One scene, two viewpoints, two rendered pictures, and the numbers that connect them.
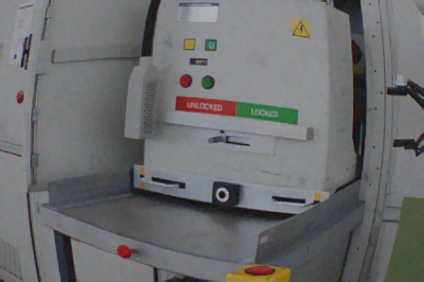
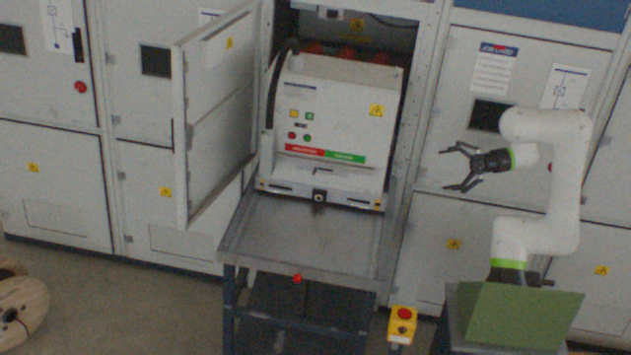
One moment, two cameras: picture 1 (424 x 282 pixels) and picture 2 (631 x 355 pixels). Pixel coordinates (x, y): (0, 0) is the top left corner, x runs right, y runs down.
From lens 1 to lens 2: 139 cm
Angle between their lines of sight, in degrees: 35
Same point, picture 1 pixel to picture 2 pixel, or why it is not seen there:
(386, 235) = (417, 201)
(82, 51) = (211, 116)
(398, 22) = (450, 68)
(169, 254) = (325, 273)
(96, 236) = (270, 265)
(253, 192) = (335, 194)
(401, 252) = (482, 305)
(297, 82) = (367, 142)
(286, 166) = (356, 182)
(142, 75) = (270, 143)
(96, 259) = not seen: hidden behind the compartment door
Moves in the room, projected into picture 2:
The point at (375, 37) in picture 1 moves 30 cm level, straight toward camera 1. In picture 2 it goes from (420, 77) to (439, 113)
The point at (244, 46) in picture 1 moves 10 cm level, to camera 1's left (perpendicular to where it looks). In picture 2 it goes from (333, 119) to (308, 121)
